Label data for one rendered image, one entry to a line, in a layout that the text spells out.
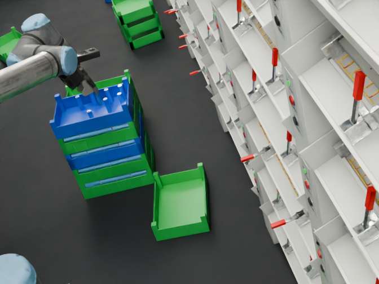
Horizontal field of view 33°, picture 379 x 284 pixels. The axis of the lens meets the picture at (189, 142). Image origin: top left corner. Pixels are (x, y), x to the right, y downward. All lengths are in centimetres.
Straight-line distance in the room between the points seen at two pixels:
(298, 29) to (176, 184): 167
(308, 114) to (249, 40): 48
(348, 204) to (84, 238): 161
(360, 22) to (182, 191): 188
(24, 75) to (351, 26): 133
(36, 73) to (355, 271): 114
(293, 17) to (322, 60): 9
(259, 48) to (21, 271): 97
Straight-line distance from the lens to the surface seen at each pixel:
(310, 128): 104
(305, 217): 152
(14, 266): 196
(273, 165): 169
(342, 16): 71
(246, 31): 150
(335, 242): 122
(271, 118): 153
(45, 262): 248
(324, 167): 109
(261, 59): 139
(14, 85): 186
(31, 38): 216
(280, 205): 184
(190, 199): 246
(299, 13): 93
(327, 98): 91
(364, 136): 83
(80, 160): 253
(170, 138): 280
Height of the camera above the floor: 163
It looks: 36 degrees down
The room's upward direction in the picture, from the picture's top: 17 degrees counter-clockwise
